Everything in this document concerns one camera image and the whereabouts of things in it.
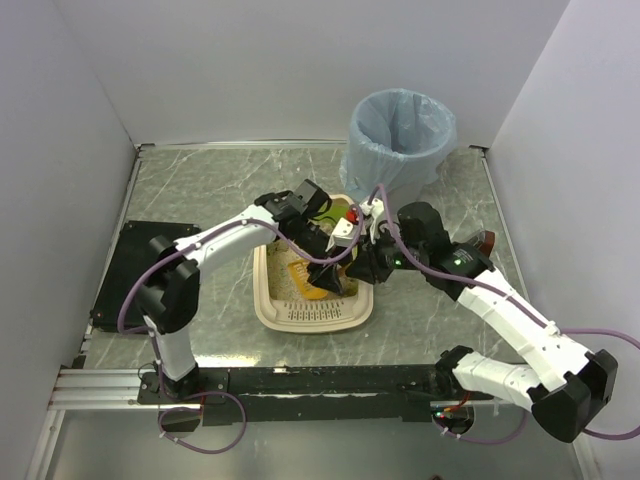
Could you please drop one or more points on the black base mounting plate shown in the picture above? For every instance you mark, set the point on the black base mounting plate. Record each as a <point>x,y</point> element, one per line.
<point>269,394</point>

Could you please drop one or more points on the brown wooden metronome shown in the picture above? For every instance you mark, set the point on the brown wooden metronome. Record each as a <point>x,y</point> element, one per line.
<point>482,243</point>

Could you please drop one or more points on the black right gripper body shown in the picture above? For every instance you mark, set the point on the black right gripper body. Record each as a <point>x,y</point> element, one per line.
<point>361,267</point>

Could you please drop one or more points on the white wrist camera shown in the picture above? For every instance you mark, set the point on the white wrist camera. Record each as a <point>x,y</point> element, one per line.
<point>347,230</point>
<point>374,215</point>

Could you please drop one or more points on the grey bin with blue bag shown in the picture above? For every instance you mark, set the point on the grey bin with blue bag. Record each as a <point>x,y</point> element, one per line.
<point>397,138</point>

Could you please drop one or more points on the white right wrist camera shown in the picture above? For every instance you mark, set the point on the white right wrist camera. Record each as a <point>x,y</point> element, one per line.
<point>374,215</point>

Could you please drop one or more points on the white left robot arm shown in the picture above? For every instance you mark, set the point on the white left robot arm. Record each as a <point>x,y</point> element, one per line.
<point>167,294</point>

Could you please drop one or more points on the beige green litter box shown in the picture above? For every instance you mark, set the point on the beige green litter box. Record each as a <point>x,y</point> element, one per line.
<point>308,317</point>

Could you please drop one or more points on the beige cat litter pellets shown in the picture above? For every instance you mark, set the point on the beige cat litter pellets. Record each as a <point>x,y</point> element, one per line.
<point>281,286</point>

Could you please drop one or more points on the orange plastic litter scoop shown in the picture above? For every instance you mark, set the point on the orange plastic litter scoop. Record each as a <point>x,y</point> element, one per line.
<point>297,270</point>

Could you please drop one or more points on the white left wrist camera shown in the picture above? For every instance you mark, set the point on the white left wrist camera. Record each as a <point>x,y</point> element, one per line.
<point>347,230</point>

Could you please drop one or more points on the aluminium frame rail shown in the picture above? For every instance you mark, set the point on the aluminium frame rail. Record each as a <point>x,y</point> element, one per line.
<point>96,390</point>

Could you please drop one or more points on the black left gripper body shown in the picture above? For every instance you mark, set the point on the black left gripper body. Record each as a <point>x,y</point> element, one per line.
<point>320,265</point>

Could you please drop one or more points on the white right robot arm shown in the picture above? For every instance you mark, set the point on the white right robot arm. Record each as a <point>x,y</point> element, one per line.
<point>560,381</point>

